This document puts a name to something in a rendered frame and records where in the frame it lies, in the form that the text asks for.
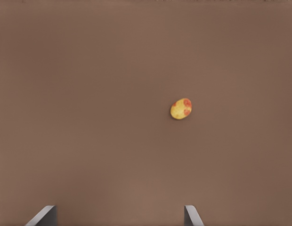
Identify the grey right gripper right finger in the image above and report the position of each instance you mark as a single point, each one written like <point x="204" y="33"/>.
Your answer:
<point x="190" y="217"/>

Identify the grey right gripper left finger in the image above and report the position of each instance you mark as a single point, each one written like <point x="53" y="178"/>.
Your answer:
<point x="46" y="217"/>

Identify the yellow potato with red spots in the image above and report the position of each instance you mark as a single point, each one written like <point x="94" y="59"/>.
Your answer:
<point x="180" y="109"/>

